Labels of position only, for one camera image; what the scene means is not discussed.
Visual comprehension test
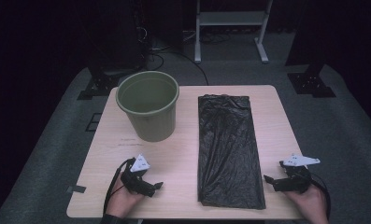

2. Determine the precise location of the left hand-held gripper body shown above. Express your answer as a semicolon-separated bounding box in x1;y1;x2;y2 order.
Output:
121;153;155;196

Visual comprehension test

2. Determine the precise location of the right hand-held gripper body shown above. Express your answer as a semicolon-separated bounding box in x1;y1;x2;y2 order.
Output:
278;153;321;194

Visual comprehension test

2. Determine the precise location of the black plastic garbage bag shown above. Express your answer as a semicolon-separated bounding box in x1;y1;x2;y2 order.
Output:
196;93;267;211

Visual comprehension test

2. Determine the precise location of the green plastic bucket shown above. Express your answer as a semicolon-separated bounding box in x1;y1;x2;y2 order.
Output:
115;70;180;143

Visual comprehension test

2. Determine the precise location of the person's right hand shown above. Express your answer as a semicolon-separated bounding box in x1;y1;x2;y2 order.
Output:
284;183;330;224

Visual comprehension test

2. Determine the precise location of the grey tape strip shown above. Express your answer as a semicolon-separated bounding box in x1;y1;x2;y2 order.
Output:
65;185;87;194

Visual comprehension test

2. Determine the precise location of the black metal stand base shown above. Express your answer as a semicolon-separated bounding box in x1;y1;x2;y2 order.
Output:
287;63;337;99
77;63;125;102

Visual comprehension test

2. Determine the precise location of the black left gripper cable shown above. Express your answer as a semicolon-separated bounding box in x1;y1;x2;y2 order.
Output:
102;158;136;217

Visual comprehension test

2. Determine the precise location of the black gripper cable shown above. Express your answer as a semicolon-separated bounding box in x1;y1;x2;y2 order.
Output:
308;172;333;220
102;158;136;217

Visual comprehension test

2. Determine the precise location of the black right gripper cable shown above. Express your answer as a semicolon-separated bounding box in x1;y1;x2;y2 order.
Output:
308;172;333;220

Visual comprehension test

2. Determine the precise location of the black floor cable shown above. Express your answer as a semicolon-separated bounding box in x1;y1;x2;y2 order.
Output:
147;50;210;87

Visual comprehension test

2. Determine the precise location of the bundle of dark floor cables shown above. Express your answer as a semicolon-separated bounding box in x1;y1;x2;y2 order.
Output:
200;31;233;45

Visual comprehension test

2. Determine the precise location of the white metal stand frame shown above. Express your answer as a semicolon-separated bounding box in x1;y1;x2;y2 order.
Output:
193;0;274;64

